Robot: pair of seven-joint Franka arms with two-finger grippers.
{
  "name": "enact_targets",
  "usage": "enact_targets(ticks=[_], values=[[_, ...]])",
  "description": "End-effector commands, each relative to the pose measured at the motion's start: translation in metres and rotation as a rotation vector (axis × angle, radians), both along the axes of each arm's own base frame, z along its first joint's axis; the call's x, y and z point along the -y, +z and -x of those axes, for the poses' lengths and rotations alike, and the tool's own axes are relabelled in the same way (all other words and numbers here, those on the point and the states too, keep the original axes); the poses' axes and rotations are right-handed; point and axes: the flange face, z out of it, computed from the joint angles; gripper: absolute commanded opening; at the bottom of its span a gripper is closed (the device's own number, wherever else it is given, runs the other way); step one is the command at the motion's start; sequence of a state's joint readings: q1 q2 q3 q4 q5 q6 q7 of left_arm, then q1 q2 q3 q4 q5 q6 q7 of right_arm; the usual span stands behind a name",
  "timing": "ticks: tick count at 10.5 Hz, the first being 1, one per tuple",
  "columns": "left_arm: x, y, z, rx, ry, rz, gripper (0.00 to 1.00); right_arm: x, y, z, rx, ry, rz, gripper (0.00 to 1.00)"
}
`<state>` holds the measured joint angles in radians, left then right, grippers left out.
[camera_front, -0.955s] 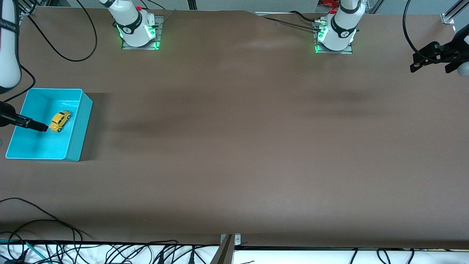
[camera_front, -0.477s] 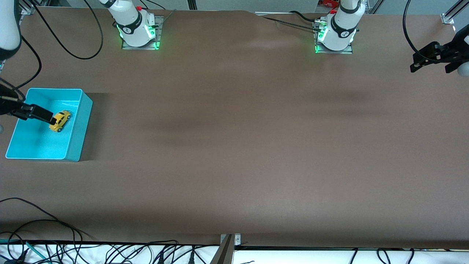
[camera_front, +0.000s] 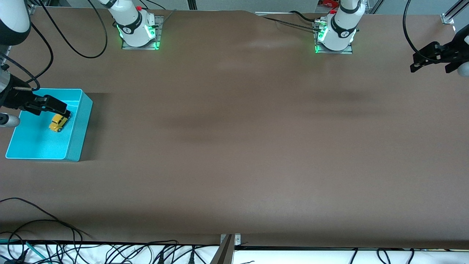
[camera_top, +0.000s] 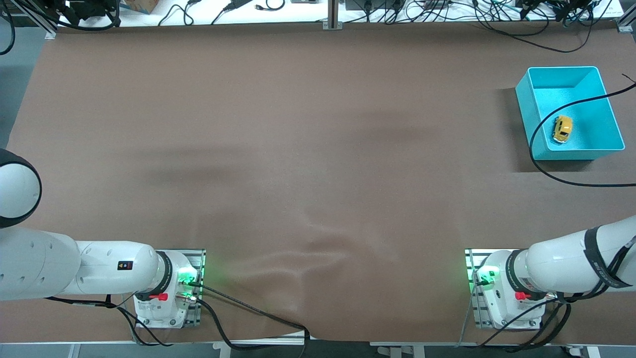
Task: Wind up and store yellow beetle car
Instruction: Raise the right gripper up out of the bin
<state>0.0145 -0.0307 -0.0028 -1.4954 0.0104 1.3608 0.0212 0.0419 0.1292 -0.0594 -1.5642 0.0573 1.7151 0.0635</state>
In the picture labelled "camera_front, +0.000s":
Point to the aluminium frame profile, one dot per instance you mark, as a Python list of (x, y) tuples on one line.
[(452, 14), (192, 4)]

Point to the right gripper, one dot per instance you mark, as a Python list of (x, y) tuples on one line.
[(15, 99)]

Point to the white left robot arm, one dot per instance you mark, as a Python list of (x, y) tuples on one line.
[(340, 29)]

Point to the dark slanted bar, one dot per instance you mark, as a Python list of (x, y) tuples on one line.
[(223, 253)]

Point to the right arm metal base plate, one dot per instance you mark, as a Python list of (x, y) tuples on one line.
[(158, 33)]

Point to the red object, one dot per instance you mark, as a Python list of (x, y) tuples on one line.
[(328, 3)]

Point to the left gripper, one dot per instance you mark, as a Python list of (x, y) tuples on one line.
[(449, 52)]

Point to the teal plastic bin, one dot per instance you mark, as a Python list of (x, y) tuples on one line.
[(36, 143)]

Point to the small metal bracket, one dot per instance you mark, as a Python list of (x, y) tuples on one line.
[(237, 239)]

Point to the yellow beetle toy car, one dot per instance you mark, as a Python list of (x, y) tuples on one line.
[(58, 123)]

